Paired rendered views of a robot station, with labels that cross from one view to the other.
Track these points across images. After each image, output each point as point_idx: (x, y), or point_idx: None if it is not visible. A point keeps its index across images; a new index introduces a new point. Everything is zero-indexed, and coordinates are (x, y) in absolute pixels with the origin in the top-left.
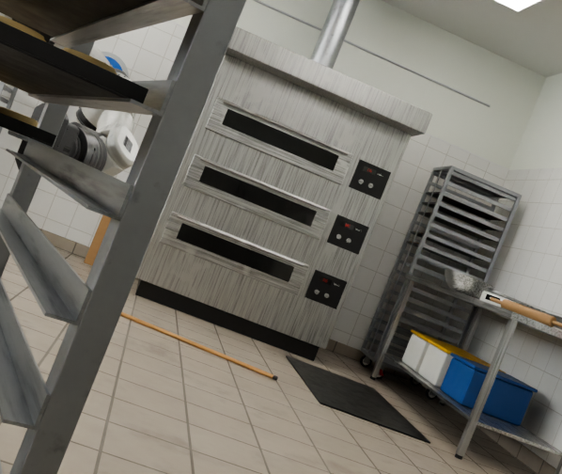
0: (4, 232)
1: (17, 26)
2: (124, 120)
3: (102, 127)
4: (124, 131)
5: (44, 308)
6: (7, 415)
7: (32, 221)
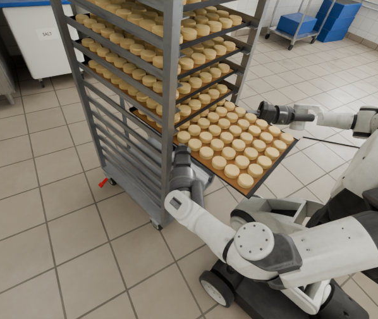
0: (135, 132)
1: None
2: (213, 230)
3: (208, 212)
4: (184, 202)
5: (91, 97)
6: (94, 111)
7: (128, 127)
